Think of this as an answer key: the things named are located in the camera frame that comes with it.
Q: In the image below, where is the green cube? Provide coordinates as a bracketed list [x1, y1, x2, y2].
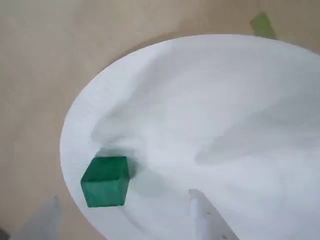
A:
[80, 156, 131, 208]

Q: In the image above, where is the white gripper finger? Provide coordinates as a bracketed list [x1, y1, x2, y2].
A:
[188, 188, 242, 240]
[13, 195, 63, 240]

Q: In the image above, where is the green tape strip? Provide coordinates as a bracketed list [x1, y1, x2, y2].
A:
[249, 11, 279, 40]

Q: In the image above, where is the white paper plate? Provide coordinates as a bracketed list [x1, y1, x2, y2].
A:
[59, 33, 320, 240]

